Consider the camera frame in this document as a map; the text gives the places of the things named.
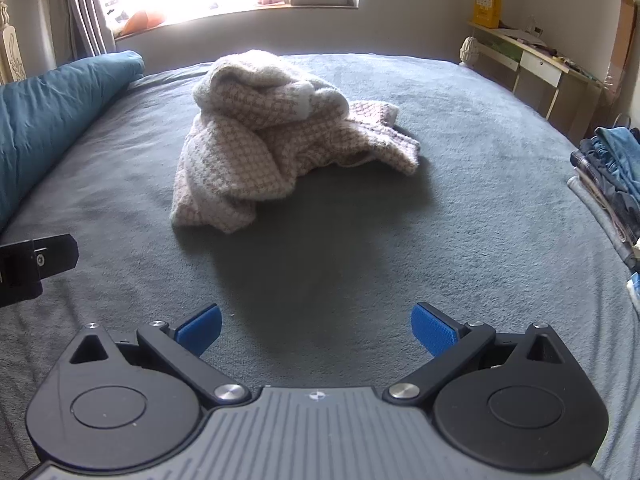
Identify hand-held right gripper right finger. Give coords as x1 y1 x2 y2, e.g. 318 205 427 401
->
382 302 571 405

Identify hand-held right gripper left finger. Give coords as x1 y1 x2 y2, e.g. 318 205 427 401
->
65 303 251 407

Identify light grey folded garment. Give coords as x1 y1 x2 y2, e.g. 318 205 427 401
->
567 175 636 271

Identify white papers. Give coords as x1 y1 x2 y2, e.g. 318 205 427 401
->
500 25 546 43

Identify grey bed blanket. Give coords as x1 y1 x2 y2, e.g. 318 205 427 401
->
0 52 640 480

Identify cream bedpost finial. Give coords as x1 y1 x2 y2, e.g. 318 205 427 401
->
459 36 482 67

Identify white desk drawer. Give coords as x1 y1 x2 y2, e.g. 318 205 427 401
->
519 51 563 88

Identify orange bag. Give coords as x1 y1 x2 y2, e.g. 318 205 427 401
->
120 9 166 36

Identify folded blue jeans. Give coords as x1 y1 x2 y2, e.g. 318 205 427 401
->
580 126 640 196

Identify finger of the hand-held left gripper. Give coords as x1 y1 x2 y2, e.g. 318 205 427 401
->
0 234 78 307

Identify pink houndstooth coat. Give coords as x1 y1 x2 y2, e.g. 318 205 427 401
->
170 50 422 235

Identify cream carved headboard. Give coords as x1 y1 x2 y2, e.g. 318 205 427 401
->
0 0 27 86

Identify grey striped curtain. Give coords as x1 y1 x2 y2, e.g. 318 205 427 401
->
37 0 118 58

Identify beige wooden desk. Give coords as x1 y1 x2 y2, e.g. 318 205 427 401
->
467 21 608 133

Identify yellow box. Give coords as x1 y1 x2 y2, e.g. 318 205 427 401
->
474 0 502 29

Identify teal pillow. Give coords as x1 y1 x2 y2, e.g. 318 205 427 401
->
0 50 146 233

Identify folded dark navy clothes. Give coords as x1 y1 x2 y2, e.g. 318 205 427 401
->
570 137 640 241

